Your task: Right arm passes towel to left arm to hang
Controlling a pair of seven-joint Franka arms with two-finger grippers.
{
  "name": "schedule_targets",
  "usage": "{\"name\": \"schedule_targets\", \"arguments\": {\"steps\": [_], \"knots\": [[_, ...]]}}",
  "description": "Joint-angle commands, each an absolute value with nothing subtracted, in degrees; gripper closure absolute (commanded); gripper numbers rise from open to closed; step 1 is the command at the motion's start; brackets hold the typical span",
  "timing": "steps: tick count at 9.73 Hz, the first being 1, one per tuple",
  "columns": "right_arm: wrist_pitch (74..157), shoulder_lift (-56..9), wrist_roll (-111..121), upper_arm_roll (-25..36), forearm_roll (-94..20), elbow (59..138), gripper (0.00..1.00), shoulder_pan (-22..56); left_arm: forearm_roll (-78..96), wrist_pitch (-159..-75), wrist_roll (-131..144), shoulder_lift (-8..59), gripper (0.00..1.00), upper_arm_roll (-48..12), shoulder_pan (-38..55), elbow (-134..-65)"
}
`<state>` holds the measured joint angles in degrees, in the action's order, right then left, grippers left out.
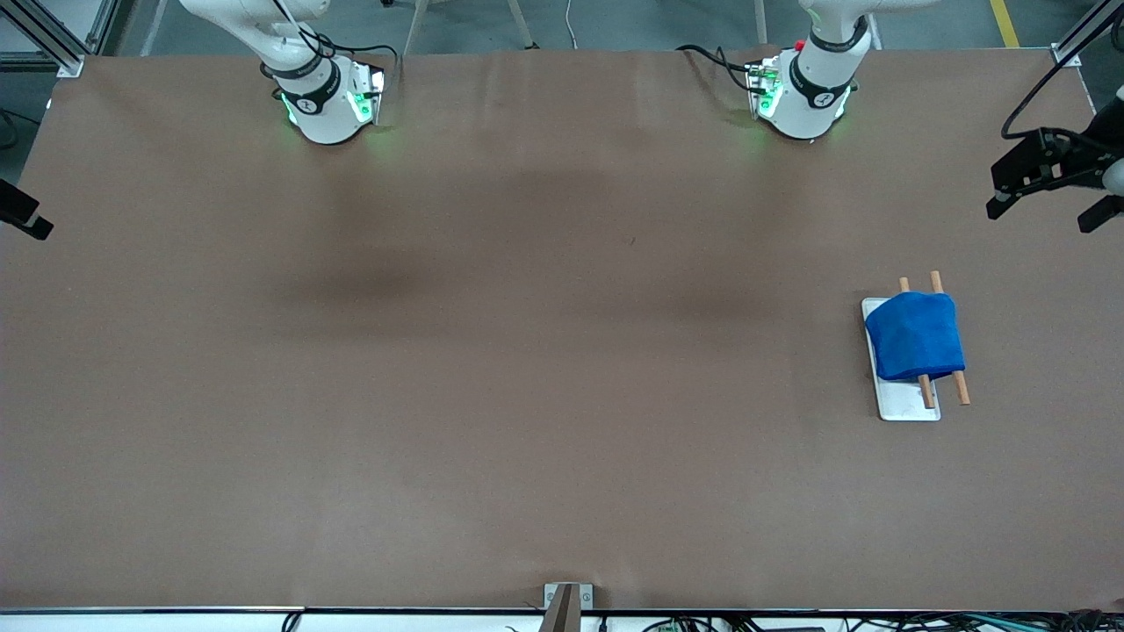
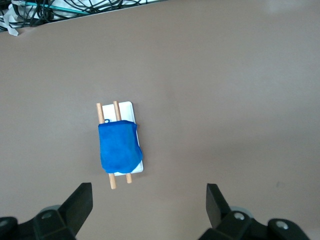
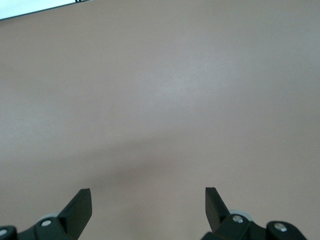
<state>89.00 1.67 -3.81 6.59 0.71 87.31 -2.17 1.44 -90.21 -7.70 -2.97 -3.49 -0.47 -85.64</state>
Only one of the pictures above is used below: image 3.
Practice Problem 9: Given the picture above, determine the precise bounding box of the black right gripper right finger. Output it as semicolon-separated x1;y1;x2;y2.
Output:
201;186;308;240

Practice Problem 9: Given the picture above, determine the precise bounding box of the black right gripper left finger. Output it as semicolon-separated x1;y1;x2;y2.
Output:
0;188;93;240

